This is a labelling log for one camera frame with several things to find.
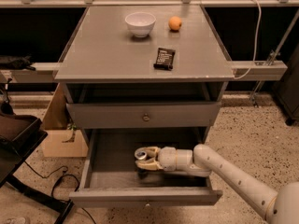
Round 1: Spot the red bull can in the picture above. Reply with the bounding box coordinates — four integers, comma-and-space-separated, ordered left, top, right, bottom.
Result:
135, 151, 148, 176

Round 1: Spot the grey drawer cabinet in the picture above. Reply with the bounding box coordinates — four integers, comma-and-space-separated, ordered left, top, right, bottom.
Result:
54, 4, 235, 209

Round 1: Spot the white hanging cable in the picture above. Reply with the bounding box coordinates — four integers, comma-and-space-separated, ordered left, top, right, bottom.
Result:
233, 0, 263, 80

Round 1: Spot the black snack bar packet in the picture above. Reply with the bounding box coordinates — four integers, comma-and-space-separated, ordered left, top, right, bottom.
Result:
153, 48, 176, 71

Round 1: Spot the black bag on ledge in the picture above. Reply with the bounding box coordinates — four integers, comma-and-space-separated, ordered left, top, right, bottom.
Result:
0, 55, 36, 71

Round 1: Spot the black floor cable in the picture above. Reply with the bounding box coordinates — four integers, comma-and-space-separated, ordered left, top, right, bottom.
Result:
23, 161, 97, 224

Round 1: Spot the white ceramic bowl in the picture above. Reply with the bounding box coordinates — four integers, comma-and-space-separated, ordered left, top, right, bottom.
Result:
125, 12, 156, 37

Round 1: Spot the black chair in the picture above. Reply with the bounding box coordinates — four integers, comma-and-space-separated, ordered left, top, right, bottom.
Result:
0, 102, 74, 224

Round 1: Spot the orange fruit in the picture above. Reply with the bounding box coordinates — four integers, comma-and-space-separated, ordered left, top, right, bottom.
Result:
168, 16, 182, 32

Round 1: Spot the open grey middle drawer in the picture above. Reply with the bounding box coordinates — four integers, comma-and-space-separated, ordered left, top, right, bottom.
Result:
70, 128, 222, 208

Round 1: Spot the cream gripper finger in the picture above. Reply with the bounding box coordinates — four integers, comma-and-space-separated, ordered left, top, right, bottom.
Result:
137, 147, 160, 158
135, 159, 163, 171

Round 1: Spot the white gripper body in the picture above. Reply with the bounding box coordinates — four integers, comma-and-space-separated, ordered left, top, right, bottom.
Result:
158, 147, 177, 172

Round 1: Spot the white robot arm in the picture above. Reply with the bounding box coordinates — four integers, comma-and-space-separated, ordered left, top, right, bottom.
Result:
135, 145, 299, 224

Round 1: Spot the closed grey upper drawer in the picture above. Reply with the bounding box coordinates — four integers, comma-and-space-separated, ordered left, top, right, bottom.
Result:
66, 102, 221, 129

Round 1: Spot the cardboard box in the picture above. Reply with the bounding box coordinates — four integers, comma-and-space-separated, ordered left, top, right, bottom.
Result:
42, 85, 88, 158

